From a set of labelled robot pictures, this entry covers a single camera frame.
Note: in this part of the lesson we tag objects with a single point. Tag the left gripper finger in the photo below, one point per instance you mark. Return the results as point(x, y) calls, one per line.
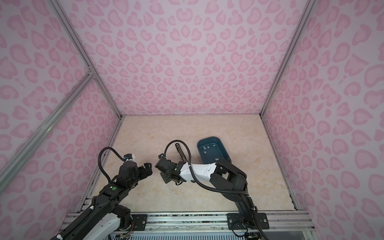
point(142, 174)
point(148, 169)

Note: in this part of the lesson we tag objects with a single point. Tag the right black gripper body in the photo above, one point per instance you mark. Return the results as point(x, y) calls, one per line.
point(169, 174)

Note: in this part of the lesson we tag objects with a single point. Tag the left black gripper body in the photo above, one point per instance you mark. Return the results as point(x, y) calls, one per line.
point(142, 173)

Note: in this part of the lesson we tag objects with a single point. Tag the black stapler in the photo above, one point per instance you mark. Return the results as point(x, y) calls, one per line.
point(181, 153)

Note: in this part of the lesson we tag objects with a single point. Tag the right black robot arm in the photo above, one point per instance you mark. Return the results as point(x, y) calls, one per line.
point(219, 177)

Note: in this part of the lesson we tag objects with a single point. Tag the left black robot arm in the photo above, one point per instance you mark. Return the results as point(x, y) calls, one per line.
point(105, 213)

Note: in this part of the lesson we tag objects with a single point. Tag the teal plastic tray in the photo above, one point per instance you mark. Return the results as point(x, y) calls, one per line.
point(211, 150)

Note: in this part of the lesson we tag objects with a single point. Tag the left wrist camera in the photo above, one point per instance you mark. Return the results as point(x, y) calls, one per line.
point(129, 158)

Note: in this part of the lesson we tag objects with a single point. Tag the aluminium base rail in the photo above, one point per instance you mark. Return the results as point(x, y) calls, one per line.
point(276, 225)

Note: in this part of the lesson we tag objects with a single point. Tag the aluminium frame strut left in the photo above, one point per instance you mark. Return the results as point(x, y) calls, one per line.
point(23, 155)

